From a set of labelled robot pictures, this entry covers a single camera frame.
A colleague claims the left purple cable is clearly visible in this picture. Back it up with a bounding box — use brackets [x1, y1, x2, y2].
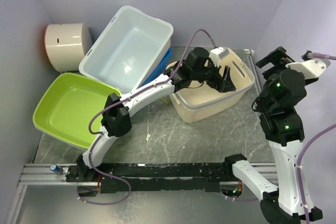
[77, 28, 217, 205]

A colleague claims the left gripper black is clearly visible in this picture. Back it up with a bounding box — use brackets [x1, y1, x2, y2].
[193, 59, 238, 95]

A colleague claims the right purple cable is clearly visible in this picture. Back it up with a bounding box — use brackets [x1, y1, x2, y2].
[227, 52, 336, 224]

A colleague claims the aluminium rail frame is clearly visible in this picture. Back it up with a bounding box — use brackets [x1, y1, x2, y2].
[6, 85, 266, 223]

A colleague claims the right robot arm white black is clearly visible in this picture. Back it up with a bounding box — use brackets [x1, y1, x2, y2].
[223, 47, 330, 223]

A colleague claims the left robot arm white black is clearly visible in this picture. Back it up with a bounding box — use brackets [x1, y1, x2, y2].
[78, 47, 236, 182]

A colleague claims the purple cable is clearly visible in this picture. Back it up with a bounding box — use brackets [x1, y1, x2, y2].
[77, 28, 217, 205]
[227, 52, 336, 224]

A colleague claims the beige perforated plastic basket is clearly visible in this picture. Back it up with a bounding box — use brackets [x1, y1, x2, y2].
[169, 48, 255, 123]

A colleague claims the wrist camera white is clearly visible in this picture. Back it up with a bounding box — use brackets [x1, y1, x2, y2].
[209, 47, 229, 67]
[286, 51, 335, 80]

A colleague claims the white plastic tub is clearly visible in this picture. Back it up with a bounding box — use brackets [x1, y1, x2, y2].
[79, 6, 174, 93]

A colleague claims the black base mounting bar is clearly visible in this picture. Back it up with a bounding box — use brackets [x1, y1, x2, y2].
[66, 163, 238, 194]

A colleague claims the green plastic basin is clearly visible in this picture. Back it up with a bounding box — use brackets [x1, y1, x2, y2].
[33, 72, 121, 150]

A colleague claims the white cylindrical container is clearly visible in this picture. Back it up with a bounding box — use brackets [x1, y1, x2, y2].
[44, 23, 92, 72]

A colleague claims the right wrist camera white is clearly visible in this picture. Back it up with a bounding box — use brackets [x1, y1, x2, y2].
[286, 51, 335, 80]

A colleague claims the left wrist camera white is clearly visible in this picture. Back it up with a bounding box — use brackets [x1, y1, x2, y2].
[209, 47, 229, 67]

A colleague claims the blue plastic tray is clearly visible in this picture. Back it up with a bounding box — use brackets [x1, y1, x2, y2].
[142, 48, 173, 85]

